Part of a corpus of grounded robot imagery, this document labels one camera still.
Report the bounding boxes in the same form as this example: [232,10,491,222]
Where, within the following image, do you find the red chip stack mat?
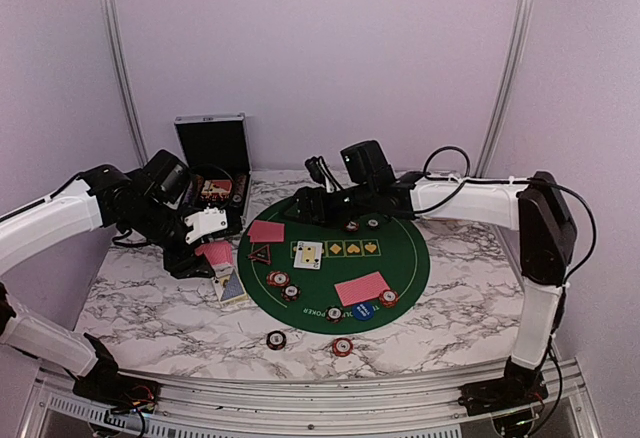
[266,270,290,287]
[378,289,399,308]

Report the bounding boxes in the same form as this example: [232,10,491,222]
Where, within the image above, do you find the red card mat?
[334,272,390,306]

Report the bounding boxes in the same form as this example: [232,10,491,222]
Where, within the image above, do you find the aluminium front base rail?
[29,357,591,438]

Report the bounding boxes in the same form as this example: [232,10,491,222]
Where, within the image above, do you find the dark red 100 chip stack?
[266,330,287,350]

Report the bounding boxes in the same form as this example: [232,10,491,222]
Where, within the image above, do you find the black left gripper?
[122,197,215,279]

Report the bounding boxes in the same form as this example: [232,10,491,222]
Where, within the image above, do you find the black triangular all-in button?
[248,244,272,265]

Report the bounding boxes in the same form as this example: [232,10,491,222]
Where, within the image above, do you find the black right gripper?
[277,182,375,231]

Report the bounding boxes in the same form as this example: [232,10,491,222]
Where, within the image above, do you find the dark 100 chips bottom mat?
[325,306,344,323]

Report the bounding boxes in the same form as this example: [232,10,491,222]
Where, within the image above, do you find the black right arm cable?
[409,145,597,289]

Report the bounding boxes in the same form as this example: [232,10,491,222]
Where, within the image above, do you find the face-up playing card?
[293,241,323,271]

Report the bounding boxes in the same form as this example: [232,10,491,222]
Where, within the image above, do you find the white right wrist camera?
[304,156,337,193]

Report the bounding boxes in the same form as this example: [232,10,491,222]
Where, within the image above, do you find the left aluminium frame post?
[100,0,149,166]

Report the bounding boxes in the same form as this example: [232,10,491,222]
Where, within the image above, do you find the red card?
[248,220,285,243]

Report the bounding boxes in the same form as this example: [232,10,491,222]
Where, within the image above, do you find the blue small blind button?
[351,302,375,321]

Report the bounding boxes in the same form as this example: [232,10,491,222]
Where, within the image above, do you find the right aluminium frame post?
[474,0,534,177]

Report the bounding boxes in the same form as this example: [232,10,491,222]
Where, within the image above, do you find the aluminium frame post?
[100,0,149,166]
[474,0,534,177]

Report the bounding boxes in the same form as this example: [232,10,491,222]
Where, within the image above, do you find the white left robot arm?
[1,164,227,404]

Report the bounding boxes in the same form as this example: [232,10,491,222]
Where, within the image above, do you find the red-backed playing card deck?
[195,240,234,268]

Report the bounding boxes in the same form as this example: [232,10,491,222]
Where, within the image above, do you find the aluminium poker chip case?
[174,113,251,217]

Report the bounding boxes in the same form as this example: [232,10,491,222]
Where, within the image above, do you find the orange-red 5 chip stack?
[331,337,353,357]

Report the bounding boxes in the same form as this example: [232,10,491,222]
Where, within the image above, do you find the green round poker mat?
[237,199,430,335]

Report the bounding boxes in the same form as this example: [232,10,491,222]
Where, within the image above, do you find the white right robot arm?
[284,172,577,406]

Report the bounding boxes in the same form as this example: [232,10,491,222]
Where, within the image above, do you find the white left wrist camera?
[184,208,228,244]

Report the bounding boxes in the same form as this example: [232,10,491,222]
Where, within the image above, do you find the blue-backed playing card deck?
[212,267,248,305]

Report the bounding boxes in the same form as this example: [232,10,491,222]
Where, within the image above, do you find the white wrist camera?
[304,156,337,193]
[184,208,228,244]

